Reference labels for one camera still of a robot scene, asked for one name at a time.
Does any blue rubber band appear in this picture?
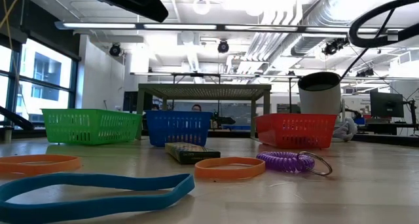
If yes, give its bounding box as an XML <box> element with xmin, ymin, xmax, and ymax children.
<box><xmin>0</xmin><ymin>172</ymin><xmax>196</xmax><ymax>224</ymax></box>

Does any large black-framed window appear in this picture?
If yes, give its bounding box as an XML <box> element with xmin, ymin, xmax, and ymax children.
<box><xmin>0</xmin><ymin>37</ymin><xmax>81</xmax><ymax>133</ymax></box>

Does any orange rubber band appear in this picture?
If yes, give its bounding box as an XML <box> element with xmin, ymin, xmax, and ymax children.
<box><xmin>194</xmin><ymin>157</ymin><xmax>266</xmax><ymax>181</ymax></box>
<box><xmin>0</xmin><ymin>154</ymin><xmax>82</xmax><ymax>176</ymax></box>

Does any round white ceiling lamp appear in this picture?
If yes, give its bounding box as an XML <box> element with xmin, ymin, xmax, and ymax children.
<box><xmin>192</xmin><ymin>0</ymin><xmax>211</xmax><ymax>16</ymax></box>

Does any yellow crayon box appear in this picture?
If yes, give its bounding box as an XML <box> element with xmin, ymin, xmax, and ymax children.
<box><xmin>164</xmin><ymin>141</ymin><xmax>222</xmax><ymax>165</ymax></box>

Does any black ceiling spotlight cluster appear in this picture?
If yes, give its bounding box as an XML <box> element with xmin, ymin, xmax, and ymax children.
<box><xmin>322</xmin><ymin>36</ymin><xmax>350</xmax><ymax>56</ymax></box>

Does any small grey post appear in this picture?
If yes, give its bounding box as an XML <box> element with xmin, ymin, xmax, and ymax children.
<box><xmin>2</xmin><ymin>125</ymin><xmax>14</xmax><ymax>143</ymax></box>

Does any long ceiling light bar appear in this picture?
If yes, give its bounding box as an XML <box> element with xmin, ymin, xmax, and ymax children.
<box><xmin>54</xmin><ymin>20</ymin><xmax>419</xmax><ymax>35</ymax></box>

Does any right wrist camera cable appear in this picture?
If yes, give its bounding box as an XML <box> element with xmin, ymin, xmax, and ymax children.
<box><xmin>348</xmin><ymin>0</ymin><xmax>419</xmax><ymax>49</ymax></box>

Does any blue plastic basket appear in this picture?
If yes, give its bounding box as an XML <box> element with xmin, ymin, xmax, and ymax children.
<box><xmin>145</xmin><ymin>110</ymin><xmax>213</xmax><ymax>148</ymax></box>

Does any yellow hanging cable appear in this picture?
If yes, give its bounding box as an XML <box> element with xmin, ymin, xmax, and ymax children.
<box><xmin>0</xmin><ymin>0</ymin><xmax>22</xmax><ymax>54</ymax></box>

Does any red plastic basket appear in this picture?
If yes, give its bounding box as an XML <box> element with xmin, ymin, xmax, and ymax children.
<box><xmin>254</xmin><ymin>113</ymin><xmax>338</xmax><ymax>150</ymax></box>

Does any black slanted bar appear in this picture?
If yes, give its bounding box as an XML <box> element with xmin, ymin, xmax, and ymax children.
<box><xmin>0</xmin><ymin>105</ymin><xmax>35</xmax><ymax>131</ymax></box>

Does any crumpled white plastic bag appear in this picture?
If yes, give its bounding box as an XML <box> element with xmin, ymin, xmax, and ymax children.
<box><xmin>332</xmin><ymin>98</ymin><xmax>358</xmax><ymax>142</ymax></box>

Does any white round cup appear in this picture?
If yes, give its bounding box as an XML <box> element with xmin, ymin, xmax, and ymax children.
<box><xmin>297</xmin><ymin>71</ymin><xmax>343</xmax><ymax>115</ymax></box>

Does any silver ventilation duct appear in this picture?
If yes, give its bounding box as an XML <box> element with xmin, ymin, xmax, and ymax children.
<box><xmin>289</xmin><ymin>0</ymin><xmax>364</xmax><ymax>56</ymax></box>

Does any green plastic basket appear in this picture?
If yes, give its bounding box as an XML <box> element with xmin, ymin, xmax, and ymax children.
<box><xmin>41</xmin><ymin>108</ymin><xmax>144</xmax><ymax>145</ymax></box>

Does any black screen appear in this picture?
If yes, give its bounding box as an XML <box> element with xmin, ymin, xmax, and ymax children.
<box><xmin>123</xmin><ymin>91</ymin><xmax>153</xmax><ymax>113</ymax></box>

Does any black computer monitor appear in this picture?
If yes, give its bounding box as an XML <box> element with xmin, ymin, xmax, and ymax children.
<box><xmin>369</xmin><ymin>91</ymin><xmax>405</xmax><ymax>119</ymax></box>

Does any purple coil wristband key ring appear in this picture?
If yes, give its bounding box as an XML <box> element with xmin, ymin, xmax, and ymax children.
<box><xmin>255</xmin><ymin>151</ymin><xmax>334</xmax><ymax>177</ymax></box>

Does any long black cable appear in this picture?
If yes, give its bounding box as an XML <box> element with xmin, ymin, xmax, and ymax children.
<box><xmin>340</xmin><ymin>0</ymin><xmax>410</xmax><ymax>81</ymax></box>

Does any black background desk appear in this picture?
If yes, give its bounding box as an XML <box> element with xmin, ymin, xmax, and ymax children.
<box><xmin>355</xmin><ymin>117</ymin><xmax>419</xmax><ymax>136</ymax></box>

